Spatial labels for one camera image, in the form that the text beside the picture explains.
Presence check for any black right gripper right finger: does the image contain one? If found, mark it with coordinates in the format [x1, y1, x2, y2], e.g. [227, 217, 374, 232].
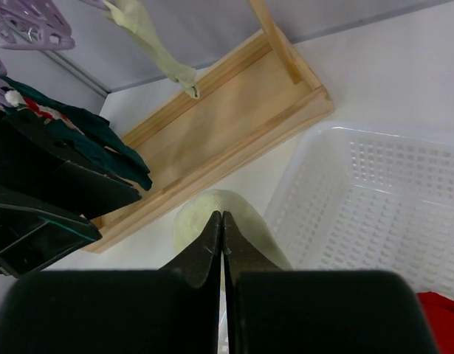
[221, 212, 438, 353]

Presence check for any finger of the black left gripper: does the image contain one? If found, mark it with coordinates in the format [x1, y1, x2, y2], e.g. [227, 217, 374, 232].
[0, 185, 101, 278]
[0, 110, 141, 219]

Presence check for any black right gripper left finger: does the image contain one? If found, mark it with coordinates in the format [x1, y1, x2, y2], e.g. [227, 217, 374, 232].
[0, 212, 221, 353]

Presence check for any green christmas sock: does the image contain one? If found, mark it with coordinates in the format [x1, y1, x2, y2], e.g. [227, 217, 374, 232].
[1, 76, 152, 191]

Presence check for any cream sock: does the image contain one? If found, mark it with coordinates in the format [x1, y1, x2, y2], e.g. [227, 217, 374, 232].
[103, 1, 200, 100]
[173, 189, 294, 303]

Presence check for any purple round clip hanger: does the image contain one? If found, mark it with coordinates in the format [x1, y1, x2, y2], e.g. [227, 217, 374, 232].
[0, 1, 107, 113]

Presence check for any white plastic basket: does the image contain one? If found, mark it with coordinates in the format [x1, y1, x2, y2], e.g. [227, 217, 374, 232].
[265, 122, 454, 299]

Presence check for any red sock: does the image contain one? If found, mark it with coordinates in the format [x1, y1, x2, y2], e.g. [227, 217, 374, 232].
[417, 292, 454, 354]

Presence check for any wooden rack base tray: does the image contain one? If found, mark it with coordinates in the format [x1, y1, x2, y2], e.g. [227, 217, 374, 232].
[88, 31, 334, 253]

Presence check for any wooden rack right post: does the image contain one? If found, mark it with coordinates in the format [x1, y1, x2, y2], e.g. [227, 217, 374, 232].
[249, 0, 302, 84]

